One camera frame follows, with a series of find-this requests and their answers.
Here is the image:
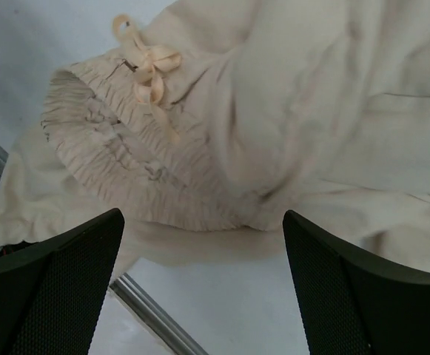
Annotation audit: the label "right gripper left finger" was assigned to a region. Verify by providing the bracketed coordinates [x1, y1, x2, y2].
[0, 209, 124, 355]

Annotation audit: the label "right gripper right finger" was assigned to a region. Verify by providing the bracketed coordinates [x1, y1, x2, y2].
[283, 211, 430, 354]

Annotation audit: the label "beige trousers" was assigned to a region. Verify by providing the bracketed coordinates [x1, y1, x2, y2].
[0, 1, 430, 276]

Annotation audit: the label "aluminium frame rail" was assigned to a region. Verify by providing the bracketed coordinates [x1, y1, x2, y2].
[110, 273, 208, 355]

